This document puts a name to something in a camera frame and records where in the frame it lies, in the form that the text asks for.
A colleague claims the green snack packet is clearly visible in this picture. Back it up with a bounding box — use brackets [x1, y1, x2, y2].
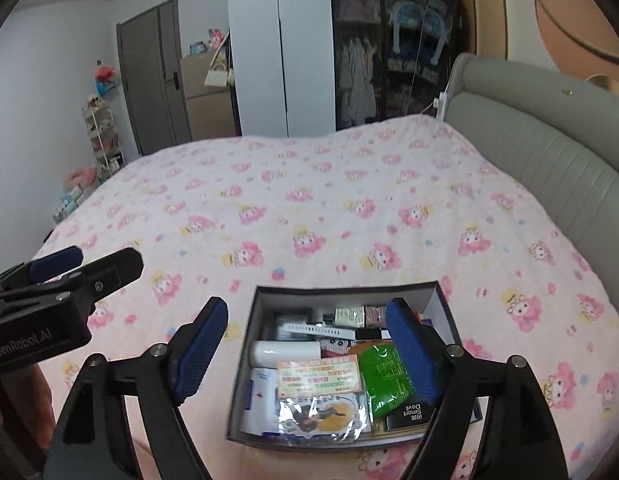
[358, 344, 415, 419]

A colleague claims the cartoon character sticker pack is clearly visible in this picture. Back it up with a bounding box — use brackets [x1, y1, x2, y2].
[277, 393, 372, 445]

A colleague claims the brown wooden comb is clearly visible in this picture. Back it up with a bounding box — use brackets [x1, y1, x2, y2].
[347, 340, 393, 356]

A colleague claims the yellow printed card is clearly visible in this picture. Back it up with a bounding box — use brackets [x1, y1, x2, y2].
[277, 355, 363, 399]

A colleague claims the person left hand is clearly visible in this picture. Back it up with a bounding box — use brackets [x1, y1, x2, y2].
[6, 364, 55, 450]

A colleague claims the white shoe rack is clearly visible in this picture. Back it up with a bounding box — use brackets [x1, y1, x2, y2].
[82, 94, 125, 183]

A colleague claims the blue white wet wipes pack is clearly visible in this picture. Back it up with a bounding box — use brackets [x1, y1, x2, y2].
[241, 368, 280, 437]

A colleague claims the white cylinder bottle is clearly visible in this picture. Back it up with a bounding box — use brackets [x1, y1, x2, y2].
[250, 340, 321, 368]

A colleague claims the beige cabinet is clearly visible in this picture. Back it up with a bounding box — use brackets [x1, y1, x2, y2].
[180, 51, 236, 141]

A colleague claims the black cardboard shoe box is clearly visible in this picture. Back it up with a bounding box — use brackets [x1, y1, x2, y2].
[227, 282, 460, 452]

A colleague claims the dark grey door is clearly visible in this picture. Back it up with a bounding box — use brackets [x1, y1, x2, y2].
[116, 0, 192, 156]

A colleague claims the pink cartoon bed blanket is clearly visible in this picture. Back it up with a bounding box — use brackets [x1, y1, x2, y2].
[42, 116, 619, 479]

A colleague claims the grey padded headboard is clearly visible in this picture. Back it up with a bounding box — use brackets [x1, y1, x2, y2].
[444, 53, 619, 302]

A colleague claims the white wardrobe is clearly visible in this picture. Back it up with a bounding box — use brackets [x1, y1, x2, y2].
[228, 0, 335, 140]

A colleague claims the black skateboard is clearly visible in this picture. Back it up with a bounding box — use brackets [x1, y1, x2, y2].
[413, 0, 458, 110]

